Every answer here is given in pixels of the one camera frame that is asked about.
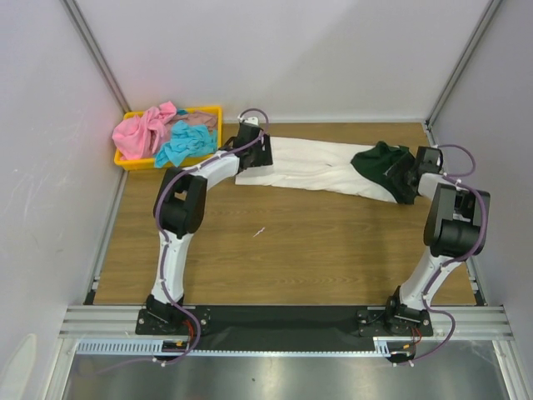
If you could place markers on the left aluminium frame post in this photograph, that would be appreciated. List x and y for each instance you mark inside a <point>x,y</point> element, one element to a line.
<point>90,42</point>

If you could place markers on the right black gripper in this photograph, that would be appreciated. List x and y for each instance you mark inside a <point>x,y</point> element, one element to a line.
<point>400,176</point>

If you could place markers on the white green raglan t-shirt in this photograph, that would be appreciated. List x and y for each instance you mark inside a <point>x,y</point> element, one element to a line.
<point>350,169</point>

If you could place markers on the aluminium frame post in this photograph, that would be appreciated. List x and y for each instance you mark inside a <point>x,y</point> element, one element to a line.
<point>90,42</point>
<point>486,18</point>

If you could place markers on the mauve t-shirt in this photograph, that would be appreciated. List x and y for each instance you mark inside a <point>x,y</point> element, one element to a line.
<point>196,118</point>

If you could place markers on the pink t-shirt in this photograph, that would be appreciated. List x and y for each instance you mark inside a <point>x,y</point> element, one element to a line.
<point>141,136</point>

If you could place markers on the yellow plastic bin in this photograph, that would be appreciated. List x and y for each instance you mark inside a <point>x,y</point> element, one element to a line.
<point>148,163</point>

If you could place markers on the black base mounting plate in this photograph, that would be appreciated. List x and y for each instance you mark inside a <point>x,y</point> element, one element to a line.
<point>372,323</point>

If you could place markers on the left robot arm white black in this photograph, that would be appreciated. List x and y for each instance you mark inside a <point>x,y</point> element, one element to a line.
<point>180,207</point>

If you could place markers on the small white thread scrap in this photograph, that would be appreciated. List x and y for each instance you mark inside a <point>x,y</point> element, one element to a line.
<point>259,232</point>

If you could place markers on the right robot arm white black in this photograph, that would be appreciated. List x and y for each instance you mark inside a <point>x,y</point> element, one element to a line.
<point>455,230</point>

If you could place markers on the cyan t-shirt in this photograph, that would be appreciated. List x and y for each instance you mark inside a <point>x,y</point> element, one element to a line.
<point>186,141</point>

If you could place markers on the white slotted cable duct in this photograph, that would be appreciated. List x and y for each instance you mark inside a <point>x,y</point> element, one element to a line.
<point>357,347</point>

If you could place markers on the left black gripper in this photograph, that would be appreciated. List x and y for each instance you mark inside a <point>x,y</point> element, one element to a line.
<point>264,157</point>

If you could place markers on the right aluminium frame post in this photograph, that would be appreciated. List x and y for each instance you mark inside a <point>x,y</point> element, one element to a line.
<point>486,18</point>

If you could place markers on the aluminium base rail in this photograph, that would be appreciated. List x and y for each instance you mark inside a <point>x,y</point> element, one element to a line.
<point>470,323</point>

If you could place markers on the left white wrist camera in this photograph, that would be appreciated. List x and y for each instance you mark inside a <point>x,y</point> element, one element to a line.
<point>252,120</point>

